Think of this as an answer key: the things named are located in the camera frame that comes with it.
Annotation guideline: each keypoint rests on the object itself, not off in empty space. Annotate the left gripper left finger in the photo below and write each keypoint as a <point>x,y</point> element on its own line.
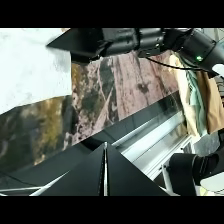
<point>83,176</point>

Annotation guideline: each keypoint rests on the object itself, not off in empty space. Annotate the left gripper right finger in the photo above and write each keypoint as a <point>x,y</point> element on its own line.
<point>130,176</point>

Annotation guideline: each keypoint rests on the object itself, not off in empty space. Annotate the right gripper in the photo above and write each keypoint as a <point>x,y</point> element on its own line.
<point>133,40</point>

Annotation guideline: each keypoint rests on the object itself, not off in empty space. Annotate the grey T-shirt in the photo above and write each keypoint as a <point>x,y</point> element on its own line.
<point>30,66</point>

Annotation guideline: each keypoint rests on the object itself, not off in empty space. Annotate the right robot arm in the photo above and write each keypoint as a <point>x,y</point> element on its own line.
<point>200,46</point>

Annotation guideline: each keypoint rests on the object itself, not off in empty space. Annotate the pale green garment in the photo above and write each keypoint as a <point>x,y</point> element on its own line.
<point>196,93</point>

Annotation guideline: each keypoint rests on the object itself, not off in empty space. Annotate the brown garment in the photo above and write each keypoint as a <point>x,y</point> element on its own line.
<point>213,103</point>

